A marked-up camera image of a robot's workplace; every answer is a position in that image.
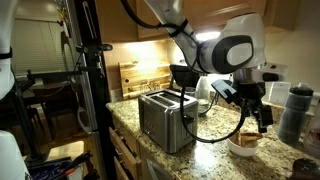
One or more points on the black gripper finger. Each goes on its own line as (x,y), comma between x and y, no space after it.
(266,118)
(256,113)

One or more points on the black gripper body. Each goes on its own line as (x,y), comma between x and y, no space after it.
(250,93)

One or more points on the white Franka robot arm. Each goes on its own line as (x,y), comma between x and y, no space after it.
(233,50)

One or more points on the stainless steel two-slot toaster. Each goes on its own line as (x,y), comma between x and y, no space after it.
(160,123)

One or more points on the grey water bottle black cap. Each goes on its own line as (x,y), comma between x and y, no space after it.
(295,113)

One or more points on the white ceramic bowl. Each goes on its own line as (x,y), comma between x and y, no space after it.
(241,150)

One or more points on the clear glass bottle silver cap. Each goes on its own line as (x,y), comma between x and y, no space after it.
(202,95)

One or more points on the clear glass measuring cup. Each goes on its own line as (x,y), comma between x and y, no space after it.
(190,91)

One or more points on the black coffee maker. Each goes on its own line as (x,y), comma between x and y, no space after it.
(176,75)

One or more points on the wooden upper cabinet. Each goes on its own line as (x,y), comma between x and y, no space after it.
(226,11)

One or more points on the wooden cutting board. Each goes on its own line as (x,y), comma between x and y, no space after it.
(140,80)

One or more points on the wooden drawer cabinet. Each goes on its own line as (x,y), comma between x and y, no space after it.
(126,150)

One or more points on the black vertical stand pole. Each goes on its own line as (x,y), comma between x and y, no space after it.
(101,100)

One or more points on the stainless steel refrigerator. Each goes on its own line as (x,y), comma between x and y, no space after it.
(87,100)

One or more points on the dark dining chair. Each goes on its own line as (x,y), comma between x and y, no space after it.
(56,106)

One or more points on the blue tool clutter pile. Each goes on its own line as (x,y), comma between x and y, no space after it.
(56,166)

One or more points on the white window blinds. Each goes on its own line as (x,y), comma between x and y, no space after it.
(36,46)

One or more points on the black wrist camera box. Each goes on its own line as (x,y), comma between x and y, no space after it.
(223,89)

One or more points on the black stereo camera bar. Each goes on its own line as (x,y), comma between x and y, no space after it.
(95,47)

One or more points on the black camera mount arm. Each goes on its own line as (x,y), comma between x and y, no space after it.
(56,72)

